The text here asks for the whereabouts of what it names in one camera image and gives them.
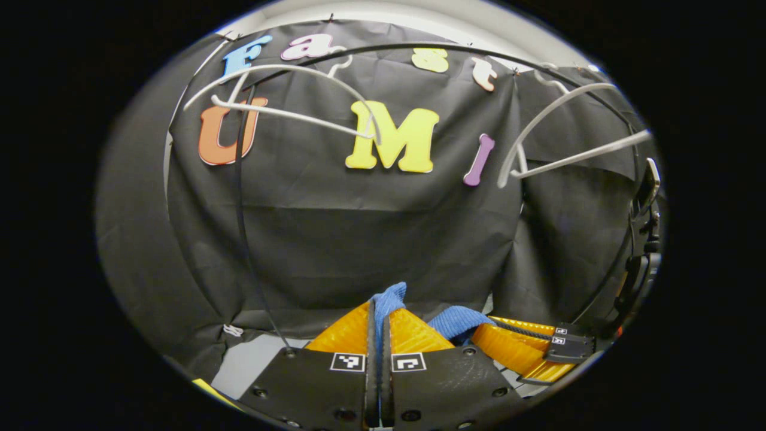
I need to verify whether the white plastic clothes hanger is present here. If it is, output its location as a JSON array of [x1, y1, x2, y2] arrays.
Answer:
[[497, 63, 653, 189], [183, 54, 384, 146]]

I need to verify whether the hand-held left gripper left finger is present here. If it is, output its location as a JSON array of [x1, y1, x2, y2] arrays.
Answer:
[[236, 301, 381, 430]]

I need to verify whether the black backdrop cloth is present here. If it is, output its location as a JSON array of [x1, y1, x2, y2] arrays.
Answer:
[[96, 19, 662, 381]]

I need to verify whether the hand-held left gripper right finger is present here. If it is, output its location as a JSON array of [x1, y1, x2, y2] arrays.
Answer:
[[383, 305, 527, 430]]

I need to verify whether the black clothes rack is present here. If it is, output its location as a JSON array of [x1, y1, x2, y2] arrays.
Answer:
[[165, 41, 641, 355]]

